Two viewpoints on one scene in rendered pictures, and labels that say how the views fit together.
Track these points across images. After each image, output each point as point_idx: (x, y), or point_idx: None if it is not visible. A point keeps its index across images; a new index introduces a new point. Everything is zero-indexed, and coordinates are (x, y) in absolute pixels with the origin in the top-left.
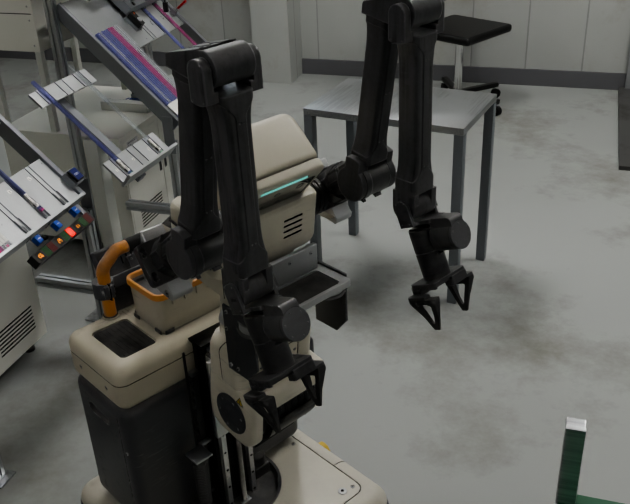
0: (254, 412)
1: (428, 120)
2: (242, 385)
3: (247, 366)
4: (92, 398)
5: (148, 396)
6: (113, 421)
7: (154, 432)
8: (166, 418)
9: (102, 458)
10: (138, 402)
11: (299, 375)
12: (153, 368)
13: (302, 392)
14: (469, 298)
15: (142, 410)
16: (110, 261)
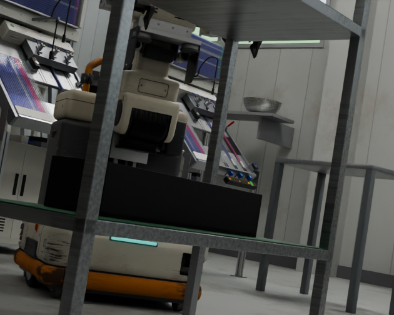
0: (127, 99)
1: None
2: (127, 88)
3: (130, 58)
4: (54, 126)
5: (81, 115)
6: (58, 129)
7: (76, 142)
8: (86, 139)
9: (44, 175)
10: (75, 115)
11: (139, 2)
12: (90, 100)
13: (161, 115)
14: (257, 50)
15: (75, 122)
16: (95, 62)
